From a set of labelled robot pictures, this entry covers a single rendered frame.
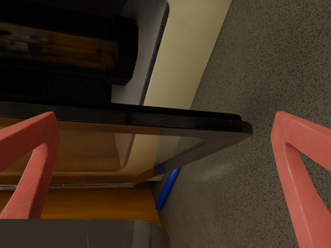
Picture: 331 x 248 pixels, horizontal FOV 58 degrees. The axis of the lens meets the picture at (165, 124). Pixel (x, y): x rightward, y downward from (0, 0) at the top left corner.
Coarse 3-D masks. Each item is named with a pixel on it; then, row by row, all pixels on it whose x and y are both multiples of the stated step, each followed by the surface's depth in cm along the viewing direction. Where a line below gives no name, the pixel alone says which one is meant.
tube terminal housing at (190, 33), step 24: (168, 0) 32; (192, 0) 33; (216, 0) 34; (168, 24) 34; (192, 24) 35; (216, 24) 36; (168, 48) 36; (192, 48) 37; (168, 72) 38; (192, 72) 39; (168, 96) 40; (192, 96) 41
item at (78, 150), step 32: (0, 128) 16; (64, 128) 17; (96, 128) 17; (128, 128) 18; (160, 128) 18; (192, 128) 19; (224, 128) 19; (64, 160) 26; (96, 160) 26; (128, 160) 27; (160, 160) 28; (192, 160) 29
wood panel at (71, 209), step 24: (0, 192) 46; (48, 192) 48; (72, 192) 50; (96, 192) 51; (120, 192) 53; (144, 192) 54; (48, 216) 45; (72, 216) 46; (96, 216) 47; (120, 216) 49; (144, 216) 50
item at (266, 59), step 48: (240, 0) 33; (288, 0) 26; (240, 48) 32; (288, 48) 26; (240, 96) 32; (288, 96) 26; (240, 144) 31; (192, 192) 40; (240, 192) 31; (192, 240) 40; (240, 240) 30; (288, 240) 25
